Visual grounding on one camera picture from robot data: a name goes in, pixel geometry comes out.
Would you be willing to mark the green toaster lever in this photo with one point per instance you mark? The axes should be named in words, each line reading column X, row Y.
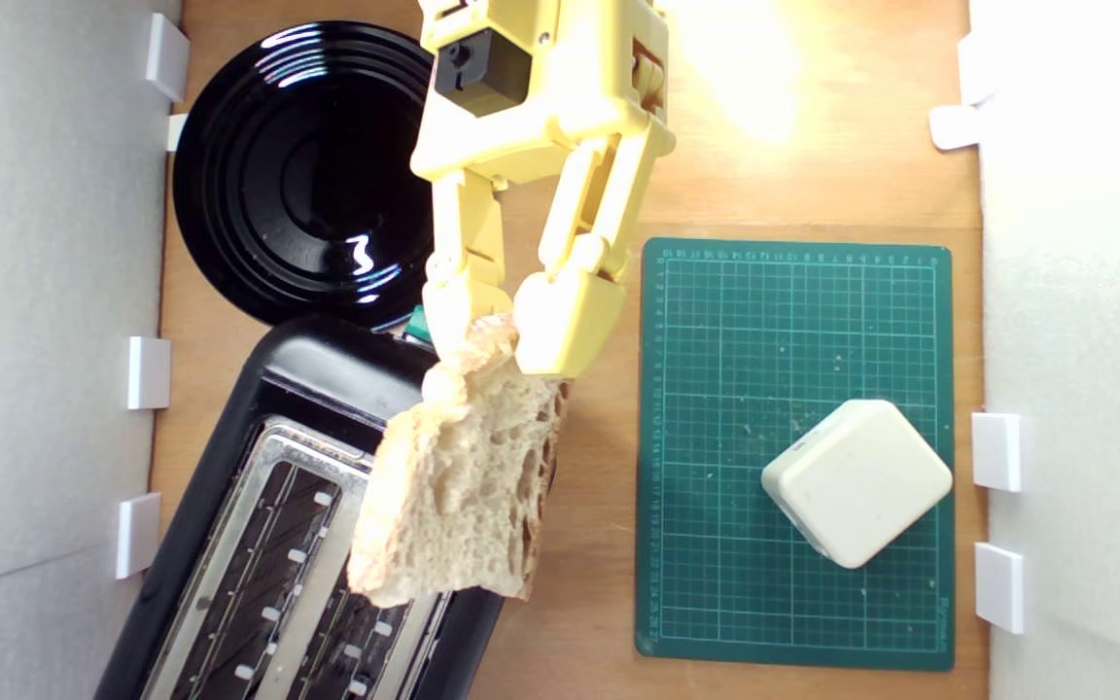
column 415, row 324

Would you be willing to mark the black two-slot toaster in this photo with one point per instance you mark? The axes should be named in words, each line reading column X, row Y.
column 327, row 369

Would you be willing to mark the brown bread slice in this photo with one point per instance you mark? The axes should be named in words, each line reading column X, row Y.
column 463, row 486

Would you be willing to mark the black plate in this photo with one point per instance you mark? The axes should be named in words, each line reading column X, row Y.
column 307, row 175

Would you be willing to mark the green cutting mat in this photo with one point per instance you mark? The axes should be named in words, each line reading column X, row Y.
column 716, row 437

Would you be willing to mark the white wall clip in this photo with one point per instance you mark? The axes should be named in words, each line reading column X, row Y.
column 138, row 535
column 176, row 131
column 997, row 450
column 954, row 126
column 166, row 56
column 149, row 372
column 999, row 586
column 970, row 68

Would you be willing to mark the white block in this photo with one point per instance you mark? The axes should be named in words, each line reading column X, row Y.
column 857, row 481

